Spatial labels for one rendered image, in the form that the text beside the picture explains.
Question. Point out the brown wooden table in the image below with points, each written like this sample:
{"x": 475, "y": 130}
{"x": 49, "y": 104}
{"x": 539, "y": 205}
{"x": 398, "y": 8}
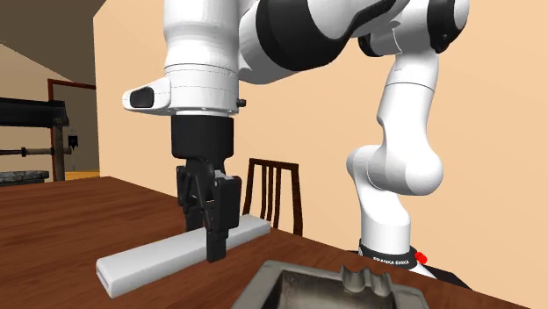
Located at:
{"x": 55, "y": 231}

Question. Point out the long white flat box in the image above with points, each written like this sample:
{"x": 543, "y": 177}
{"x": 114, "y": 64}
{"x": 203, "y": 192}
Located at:
{"x": 154, "y": 256}

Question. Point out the dark robot stand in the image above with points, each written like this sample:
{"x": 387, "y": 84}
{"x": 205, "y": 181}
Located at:
{"x": 449, "y": 277}

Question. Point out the red-brown door frame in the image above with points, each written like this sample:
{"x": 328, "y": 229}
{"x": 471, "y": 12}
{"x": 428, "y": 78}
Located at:
{"x": 51, "y": 92}

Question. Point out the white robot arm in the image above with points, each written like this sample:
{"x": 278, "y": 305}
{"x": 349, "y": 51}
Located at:
{"x": 201, "y": 47}

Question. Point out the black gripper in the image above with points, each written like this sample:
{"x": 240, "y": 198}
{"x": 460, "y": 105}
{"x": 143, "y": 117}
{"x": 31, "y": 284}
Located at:
{"x": 202, "y": 135}

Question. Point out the grey metal ashtray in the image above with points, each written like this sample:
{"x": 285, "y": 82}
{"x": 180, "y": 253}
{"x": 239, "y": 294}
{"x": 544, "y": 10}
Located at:
{"x": 308, "y": 289}

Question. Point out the dark wooden chair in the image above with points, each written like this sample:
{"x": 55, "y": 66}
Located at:
{"x": 295, "y": 192}

